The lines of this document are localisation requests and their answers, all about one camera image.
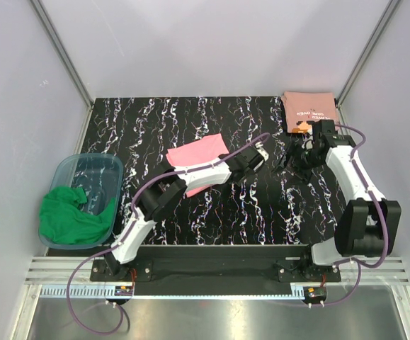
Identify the green t-shirt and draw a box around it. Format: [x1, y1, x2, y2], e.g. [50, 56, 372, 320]
[39, 186, 116, 245]

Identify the aluminium frame post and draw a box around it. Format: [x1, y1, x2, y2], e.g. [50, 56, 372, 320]
[28, 0, 94, 109]
[336, 0, 403, 109]

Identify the folded dusty pink printed t-shirt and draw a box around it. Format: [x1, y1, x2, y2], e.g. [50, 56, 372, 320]
[281, 91, 339, 134]

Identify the left aluminium frame post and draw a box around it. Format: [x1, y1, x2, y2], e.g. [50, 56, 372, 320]
[28, 0, 94, 109]

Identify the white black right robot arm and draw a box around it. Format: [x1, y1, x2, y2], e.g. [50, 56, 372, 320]
[275, 134, 402, 281]

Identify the right aluminium frame post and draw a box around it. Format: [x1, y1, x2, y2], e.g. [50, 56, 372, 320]
[336, 0, 403, 109]

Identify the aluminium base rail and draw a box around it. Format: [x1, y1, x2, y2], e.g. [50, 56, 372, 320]
[25, 257, 409, 285]

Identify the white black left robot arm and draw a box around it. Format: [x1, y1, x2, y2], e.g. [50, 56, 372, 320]
[104, 150, 266, 281]

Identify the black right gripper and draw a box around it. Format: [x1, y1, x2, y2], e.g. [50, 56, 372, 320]
[271, 140, 323, 187]

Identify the white slotted cable duct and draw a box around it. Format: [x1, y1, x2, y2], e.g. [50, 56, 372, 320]
[41, 284, 304, 300]

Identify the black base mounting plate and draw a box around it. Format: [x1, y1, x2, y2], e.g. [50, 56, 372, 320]
[89, 243, 342, 297]

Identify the teal plastic bin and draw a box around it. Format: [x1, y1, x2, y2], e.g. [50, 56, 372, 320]
[38, 153, 123, 250]

